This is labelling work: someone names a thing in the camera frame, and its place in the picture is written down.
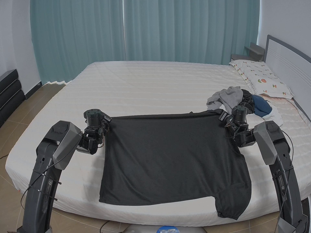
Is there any blue-green curtain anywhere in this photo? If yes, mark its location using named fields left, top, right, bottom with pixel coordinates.
left=123, top=0, right=260, bottom=65
left=30, top=0, right=127, bottom=85

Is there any grey garment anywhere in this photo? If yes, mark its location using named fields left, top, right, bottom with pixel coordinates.
left=207, top=86, right=244, bottom=113

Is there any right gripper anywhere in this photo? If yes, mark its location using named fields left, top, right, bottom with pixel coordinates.
left=218, top=109, right=234, bottom=128

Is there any grey bedside table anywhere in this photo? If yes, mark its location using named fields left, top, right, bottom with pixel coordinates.
left=231, top=42, right=265, bottom=62

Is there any black shiny garment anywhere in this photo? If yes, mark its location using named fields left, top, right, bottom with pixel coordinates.
left=239, top=89, right=255, bottom=113

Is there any black T-shirt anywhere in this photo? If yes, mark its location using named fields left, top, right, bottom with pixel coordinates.
left=98, top=111, right=252, bottom=220

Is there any black cable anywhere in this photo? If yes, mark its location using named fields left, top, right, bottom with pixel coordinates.
left=100, top=220, right=129, bottom=233

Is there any dark blue garment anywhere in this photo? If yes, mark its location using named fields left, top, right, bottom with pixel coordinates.
left=251, top=95, right=272, bottom=118

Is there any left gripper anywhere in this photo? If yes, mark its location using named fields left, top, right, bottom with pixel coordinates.
left=98, top=113, right=113, bottom=130

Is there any black chest of drawers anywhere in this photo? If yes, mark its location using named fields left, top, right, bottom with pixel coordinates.
left=0, top=69, right=25, bottom=128

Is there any white garment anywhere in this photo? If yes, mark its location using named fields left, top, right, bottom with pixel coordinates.
left=262, top=101, right=284, bottom=127

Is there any bed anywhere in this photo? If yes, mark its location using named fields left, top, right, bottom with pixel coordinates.
left=5, top=35, right=311, bottom=227

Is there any white printed pillow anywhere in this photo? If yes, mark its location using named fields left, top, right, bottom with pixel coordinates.
left=229, top=59, right=295, bottom=99

